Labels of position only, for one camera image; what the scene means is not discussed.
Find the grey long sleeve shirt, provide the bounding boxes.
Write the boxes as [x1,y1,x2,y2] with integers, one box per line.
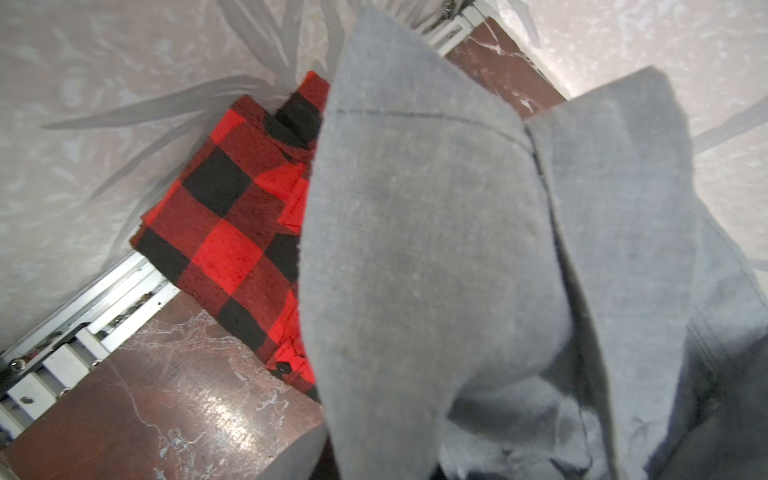
[264,7,767,479]

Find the red black plaid folded shirt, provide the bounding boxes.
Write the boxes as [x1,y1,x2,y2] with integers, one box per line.
[131,73,329,397]

